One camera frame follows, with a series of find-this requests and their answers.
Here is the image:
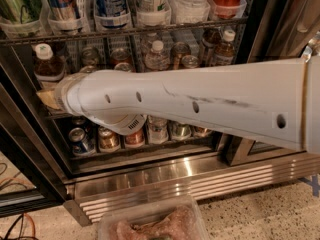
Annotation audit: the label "tea bottle white cap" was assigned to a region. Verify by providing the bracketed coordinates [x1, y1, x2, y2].
[34, 43, 65, 89]
[210, 29, 236, 66]

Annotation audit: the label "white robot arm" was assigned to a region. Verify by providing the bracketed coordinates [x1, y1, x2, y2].
[38, 56, 320, 154]

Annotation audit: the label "green can top shelf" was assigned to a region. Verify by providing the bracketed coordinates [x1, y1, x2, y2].
[0, 0, 42, 24]

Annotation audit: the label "small water bottle bottom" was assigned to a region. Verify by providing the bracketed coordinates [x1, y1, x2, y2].
[148, 116, 168, 144]

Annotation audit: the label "clear water bottle middle shelf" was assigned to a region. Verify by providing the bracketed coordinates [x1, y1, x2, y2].
[144, 40, 170, 71]

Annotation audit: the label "clear water bottle top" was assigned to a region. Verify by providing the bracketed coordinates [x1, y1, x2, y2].
[168, 0, 210, 24]

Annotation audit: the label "tea bottle behind right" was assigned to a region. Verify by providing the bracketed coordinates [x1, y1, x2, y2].
[198, 28, 221, 67]

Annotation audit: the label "stainless fridge bottom grille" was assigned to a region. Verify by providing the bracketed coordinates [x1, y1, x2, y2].
[64, 152, 320, 226]

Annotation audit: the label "blue pepsi can bottom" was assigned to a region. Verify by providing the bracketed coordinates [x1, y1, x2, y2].
[68, 128, 95, 156]

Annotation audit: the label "silver can behind green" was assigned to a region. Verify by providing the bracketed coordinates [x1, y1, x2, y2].
[80, 46, 100, 72]

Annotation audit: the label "gold can bottom left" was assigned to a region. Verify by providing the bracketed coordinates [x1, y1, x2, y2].
[98, 126, 120, 150]

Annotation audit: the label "gold can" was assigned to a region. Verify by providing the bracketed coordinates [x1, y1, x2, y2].
[193, 126, 212, 137]
[98, 126, 120, 150]
[170, 42, 191, 70]
[181, 55, 199, 69]

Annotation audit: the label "red cola can front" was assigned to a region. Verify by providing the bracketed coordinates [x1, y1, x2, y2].
[114, 62, 134, 72]

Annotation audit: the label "red cola can behind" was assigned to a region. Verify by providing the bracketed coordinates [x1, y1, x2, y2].
[110, 48, 132, 66]

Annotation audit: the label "red can bottom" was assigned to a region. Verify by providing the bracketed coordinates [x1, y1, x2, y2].
[124, 129, 145, 147]

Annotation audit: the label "red bull can top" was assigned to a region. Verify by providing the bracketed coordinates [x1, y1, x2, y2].
[49, 0, 80, 21]

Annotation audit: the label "gold can behind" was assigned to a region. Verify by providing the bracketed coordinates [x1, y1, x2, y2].
[170, 42, 191, 70]

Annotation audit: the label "silver green can bottom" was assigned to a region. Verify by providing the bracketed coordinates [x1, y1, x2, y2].
[172, 122, 191, 140]

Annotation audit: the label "gold can front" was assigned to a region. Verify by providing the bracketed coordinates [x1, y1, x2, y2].
[181, 55, 199, 69]

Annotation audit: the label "gold can bottom right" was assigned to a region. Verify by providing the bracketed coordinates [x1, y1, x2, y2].
[193, 126, 212, 137]

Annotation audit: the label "clear plastic food container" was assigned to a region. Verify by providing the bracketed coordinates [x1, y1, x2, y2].
[98, 195, 209, 240]

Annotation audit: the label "orange black cables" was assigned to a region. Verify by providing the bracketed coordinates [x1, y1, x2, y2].
[0, 212, 39, 240]

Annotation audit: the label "fridge sliding door frame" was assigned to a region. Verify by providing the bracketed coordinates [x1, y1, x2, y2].
[216, 0, 320, 167]

